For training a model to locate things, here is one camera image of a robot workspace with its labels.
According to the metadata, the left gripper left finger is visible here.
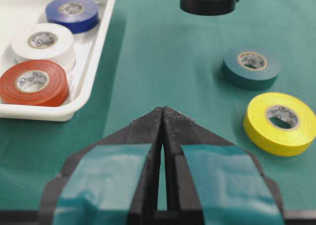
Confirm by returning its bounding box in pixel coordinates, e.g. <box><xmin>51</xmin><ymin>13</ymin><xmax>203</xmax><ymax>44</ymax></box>
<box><xmin>39</xmin><ymin>107</ymin><xmax>162</xmax><ymax>225</ymax></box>

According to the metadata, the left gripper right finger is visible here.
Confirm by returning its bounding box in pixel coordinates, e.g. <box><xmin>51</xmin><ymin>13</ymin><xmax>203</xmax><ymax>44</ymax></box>
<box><xmin>162</xmin><ymin>107</ymin><xmax>284</xmax><ymax>225</ymax></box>

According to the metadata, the black tape roll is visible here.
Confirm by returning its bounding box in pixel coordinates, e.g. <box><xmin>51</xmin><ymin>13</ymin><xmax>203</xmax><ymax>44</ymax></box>
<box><xmin>180</xmin><ymin>0</ymin><xmax>238</xmax><ymax>16</ymax></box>

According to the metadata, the red tape roll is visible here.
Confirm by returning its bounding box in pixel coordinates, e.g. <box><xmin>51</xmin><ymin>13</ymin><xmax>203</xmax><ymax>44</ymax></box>
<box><xmin>0</xmin><ymin>60</ymin><xmax>69</xmax><ymax>107</ymax></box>

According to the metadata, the blue tape roll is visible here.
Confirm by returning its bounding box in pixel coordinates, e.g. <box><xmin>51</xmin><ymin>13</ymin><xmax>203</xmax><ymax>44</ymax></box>
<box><xmin>45</xmin><ymin>0</ymin><xmax>99</xmax><ymax>34</ymax></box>

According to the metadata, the white tape roll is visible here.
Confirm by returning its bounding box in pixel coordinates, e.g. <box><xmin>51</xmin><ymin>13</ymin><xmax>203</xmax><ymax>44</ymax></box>
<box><xmin>11</xmin><ymin>23</ymin><xmax>76</xmax><ymax>72</ymax></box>

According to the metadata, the teal tape roll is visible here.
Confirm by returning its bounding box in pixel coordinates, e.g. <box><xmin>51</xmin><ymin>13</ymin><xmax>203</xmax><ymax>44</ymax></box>
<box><xmin>222</xmin><ymin>45</ymin><xmax>281</xmax><ymax>90</ymax></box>

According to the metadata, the yellow tape roll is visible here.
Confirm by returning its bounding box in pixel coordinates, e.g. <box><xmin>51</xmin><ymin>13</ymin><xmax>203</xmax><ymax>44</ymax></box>
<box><xmin>243</xmin><ymin>92</ymin><xmax>316</xmax><ymax>156</ymax></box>

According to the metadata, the white plastic tray case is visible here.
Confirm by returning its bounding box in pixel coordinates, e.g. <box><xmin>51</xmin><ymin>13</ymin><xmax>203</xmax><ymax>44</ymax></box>
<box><xmin>0</xmin><ymin>0</ymin><xmax>116</xmax><ymax>122</ymax></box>

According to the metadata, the green table cloth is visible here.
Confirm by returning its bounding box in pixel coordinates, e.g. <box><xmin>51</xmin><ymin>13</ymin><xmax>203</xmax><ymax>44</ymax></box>
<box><xmin>0</xmin><ymin>0</ymin><xmax>316</xmax><ymax>210</ymax></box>

